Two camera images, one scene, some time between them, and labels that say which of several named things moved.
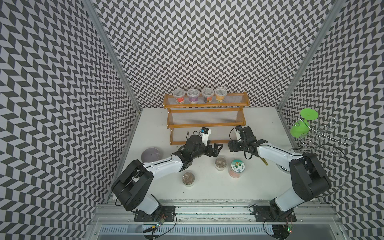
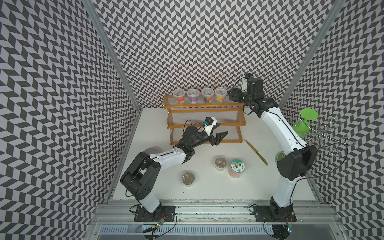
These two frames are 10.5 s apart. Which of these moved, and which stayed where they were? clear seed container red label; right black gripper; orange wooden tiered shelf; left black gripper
Moved: right black gripper; left black gripper
Stayed: orange wooden tiered shelf; clear seed container red label
